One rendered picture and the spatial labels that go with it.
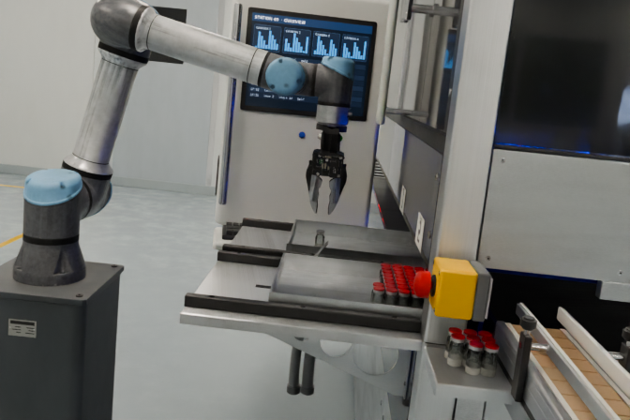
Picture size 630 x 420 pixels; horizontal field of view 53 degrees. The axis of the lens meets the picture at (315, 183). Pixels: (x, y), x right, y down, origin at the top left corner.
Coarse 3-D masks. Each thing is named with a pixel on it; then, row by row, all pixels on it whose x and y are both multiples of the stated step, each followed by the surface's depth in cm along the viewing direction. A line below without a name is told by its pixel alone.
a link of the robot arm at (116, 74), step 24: (120, 48) 140; (120, 72) 144; (96, 96) 145; (120, 96) 146; (96, 120) 145; (120, 120) 149; (96, 144) 147; (72, 168) 146; (96, 168) 148; (96, 192) 149
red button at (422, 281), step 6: (420, 276) 93; (426, 276) 93; (414, 282) 94; (420, 282) 92; (426, 282) 92; (414, 288) 93; (420, 288) 92; (426, 288) 92; (420, 294) 93; (426, 294) 93
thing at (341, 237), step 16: (304, 224) 167; (320, 224) 167; (336, 224) 166; (288, 240) 144; (304, 240) 159; (336, 240) 162; (352, 240) 164; (368, 240) 166; (384, 240) 166; (400, 240) 166; (352, 256) 141; (368, 256) 141; (384, 256) 141; (400, 256) 141; (416, 256) 155
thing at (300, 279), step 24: (288, 264) 133; (312, 264) 133; (336, 264) 133; (360, 264) 133; (288, 288) 121; (312, 288) 123; (336, 288) 124; (360, 288) 126; (384, 312) 108; (408, 312) 107
